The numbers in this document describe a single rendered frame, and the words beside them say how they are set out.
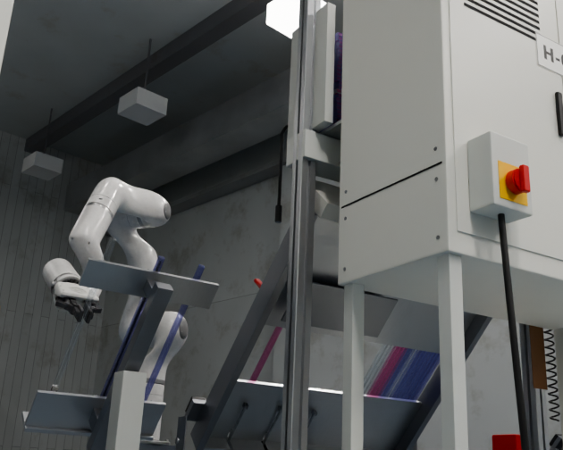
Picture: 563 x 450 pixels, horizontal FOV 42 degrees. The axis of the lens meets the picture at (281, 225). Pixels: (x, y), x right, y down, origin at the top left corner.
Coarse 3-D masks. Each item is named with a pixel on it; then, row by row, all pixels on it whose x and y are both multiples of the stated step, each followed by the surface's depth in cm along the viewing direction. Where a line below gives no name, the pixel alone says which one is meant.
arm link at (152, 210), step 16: (96, 192) 217; (112, 192) 218; (128, 192) 225; (144, 192) 230; (112, 208) 216; (128, 208) 225; (144, 208) 227; (160, 208) 230; (144, 224) 233; (160, 224) 233
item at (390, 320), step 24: (336, 240) 176; (336, 264) 179; (312, 288) 175; (336, 288) 178; (312, 312) 179; (336, 312) 182; (384, 312) 188; (408, 312) 197; (432, 312) 200; (336, 336) 191; (384, 336) 198; (408, 336) 201; (432, 336) 205
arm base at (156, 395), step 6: (156, 384) 232; (156, 390) 231; (162, 390) 233; (150, 396) 229; (156, 396) 231; (162, 396) 233; (156, 426) 229; (156, 432) 228; (156, 438) 228; (156, 444) 224; (162, 444) 225; (168, 444) 228
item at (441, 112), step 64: (384, 0) 157; (448, 0) 142; (512, 0) 153; (384, 64) 152; (448, 64) 136; (512, 64) 147; (384, 128) 147; (448, 128) 132; (512, 128) 142; (384, 192) 143; (448, 192) 128; (512, 192) 127; (384, 256) 138; (448, 256) 125; (512, 256) 132; (448, 320) 122; (512, 320) 121; (448, 384) 119; (448, 448) 116
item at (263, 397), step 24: (240, 384) 188; (264, 384) 191; (240, 408) 192; (264, 408) 195; (312, 408) 202; (336, 408) 205; (384, 408) 213; (408, 408) 217; (216, 432) 193; (240, 432) 196; (264, 432) 199; (312, 432) 207; (336, 432) 210; (384, 432) 218
